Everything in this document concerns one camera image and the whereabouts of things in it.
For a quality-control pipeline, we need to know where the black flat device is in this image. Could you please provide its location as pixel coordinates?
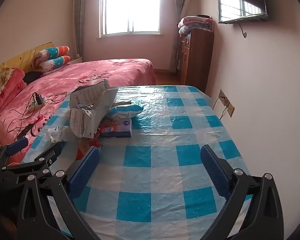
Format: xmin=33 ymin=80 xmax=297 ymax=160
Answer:
xmin=16 ymin=124 xmax=33 ymax=140

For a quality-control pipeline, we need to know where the pink plush folded blanket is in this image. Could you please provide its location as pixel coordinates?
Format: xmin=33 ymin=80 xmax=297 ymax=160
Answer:
xmin=0 ymin=68 xmax=25 ymax=117

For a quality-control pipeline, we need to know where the white printed packaging bag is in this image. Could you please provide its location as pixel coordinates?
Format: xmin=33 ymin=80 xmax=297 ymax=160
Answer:
xmin=69 ymin=79 xmax=118 ymax=133

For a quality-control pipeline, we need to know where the purple orange tissue pack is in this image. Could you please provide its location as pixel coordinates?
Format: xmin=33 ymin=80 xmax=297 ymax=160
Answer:
xmin=99 ymin=119 xmax=133 ymax=138

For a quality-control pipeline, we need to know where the pink folded quilt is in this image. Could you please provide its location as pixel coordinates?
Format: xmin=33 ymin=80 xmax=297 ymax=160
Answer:
xmin=178 ymin=16 xmax=213 ymax=28

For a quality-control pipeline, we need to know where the grey plaid curtain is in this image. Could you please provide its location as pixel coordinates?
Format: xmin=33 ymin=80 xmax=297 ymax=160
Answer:
xmin=170 ymin=0 xmax=190 ymax=73
xmin=73 ymin=0 xmax=86 ymax=58

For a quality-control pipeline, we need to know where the yellow headboard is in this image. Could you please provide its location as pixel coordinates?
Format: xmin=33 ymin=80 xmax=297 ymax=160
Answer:
xmin=0 ymin=41 xmax=52 ymax=80

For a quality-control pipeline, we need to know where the floral pillow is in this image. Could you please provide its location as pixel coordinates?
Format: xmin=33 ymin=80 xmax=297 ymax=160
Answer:
xmin=0 ymin=67 xmax=15 ymax=96

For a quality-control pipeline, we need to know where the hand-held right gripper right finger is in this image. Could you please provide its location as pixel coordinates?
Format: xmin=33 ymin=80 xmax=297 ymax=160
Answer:
xmin=200 ymin=144 xmax=284 ymax=240

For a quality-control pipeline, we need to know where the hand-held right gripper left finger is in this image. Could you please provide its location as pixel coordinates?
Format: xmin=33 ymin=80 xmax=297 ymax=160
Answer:
xmin=16 ymin=145 xmax=102 ymax=240

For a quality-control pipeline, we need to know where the blue checkered tablecloth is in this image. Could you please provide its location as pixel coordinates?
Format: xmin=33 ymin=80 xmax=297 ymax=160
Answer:
xmin=20 ymin=85 xmax=253 ymax=240

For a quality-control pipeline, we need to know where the window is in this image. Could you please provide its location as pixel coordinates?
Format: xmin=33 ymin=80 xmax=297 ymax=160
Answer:
xmin=98 ymin=0 xmax=163 ymax=38

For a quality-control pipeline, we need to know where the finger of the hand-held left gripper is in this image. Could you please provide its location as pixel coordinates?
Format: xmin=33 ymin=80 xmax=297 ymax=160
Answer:
xmin=1 ymin=142 xmax=62 ymax=178
xmin=0 ymin=137 xmax=29 ymax=168

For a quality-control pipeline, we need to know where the blue snack packet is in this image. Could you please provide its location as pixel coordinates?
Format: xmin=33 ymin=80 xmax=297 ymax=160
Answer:
xmin=107 ymin=104 xmax=144 ymax=121

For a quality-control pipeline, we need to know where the wall television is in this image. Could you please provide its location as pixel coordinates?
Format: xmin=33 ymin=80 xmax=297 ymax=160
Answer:
xmin=217 ymin=0 xmax=269 ymax=25

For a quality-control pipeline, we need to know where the wooden cabinet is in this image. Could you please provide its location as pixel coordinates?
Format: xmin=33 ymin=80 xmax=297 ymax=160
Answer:
xmin=179 ymin=29 xmax=215 ymax=93

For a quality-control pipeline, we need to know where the black socket cable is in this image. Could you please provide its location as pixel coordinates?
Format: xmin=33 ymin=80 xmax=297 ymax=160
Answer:
xmin=212 ymin=96 xmax=227 ymax=121

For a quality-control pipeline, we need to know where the clear plastic wrapper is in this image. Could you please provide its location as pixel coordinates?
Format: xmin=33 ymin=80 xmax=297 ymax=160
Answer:
xmin=45 ymin=126 xmax=71 ymax=143

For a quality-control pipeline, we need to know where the pink bed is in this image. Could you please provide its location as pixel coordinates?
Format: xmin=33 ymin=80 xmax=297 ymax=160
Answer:
xmin=0 ymin=58 xmax=157 ymax=162

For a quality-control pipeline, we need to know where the dark cloth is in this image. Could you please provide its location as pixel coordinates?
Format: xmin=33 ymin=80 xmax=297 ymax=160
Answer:
xmin=23 ymin=71 xmax=47 ymax=84

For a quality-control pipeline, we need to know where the wall socket plate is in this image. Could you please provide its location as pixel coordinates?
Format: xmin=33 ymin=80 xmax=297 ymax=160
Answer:
xmin=219 ymin=89 xmax=235 ymax=117

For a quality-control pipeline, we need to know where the white printed wrapper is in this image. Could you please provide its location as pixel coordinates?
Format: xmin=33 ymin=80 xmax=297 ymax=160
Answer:
xmin=70 ymin=106 xmax=100 ymax=139

